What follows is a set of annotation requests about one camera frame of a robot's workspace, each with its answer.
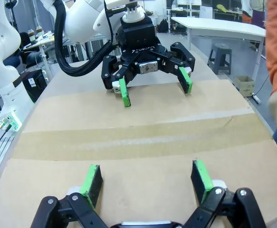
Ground black sleeved cable bundle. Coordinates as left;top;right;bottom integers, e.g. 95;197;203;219
54;0;117;78

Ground grey plastic stool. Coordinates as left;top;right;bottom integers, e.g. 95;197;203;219
207;43;233;75

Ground white office table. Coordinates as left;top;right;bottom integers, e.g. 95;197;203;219
171;16;267;80

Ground white desk with clutter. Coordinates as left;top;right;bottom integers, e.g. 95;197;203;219
22;32;56;80

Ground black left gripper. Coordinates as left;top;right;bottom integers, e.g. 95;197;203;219
101;18;196;108

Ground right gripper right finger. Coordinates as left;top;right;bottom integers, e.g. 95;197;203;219
183;159;267;228

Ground white gripper mounting flange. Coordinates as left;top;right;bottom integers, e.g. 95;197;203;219
121;6;145;24

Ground background person orange clothes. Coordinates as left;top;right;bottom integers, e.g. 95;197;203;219
241;0;253;23

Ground black backpack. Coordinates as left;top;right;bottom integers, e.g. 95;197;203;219
157;19;169;34

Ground metal wire rack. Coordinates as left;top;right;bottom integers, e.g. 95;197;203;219
62;33;112;66

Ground small cardboard box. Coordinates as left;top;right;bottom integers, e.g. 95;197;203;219
233;75;256;97

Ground background person purple trousers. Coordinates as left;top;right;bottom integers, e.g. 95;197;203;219
251;0;268;28

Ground blue office chair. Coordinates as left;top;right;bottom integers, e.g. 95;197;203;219
4;51;45;70

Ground brown cardboard shipping box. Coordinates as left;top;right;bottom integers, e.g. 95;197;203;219
0;79;277;228

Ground black box with label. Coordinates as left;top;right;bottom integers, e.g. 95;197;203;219
21;69;48;104

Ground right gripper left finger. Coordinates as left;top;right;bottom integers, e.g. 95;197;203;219
31;164;111;228

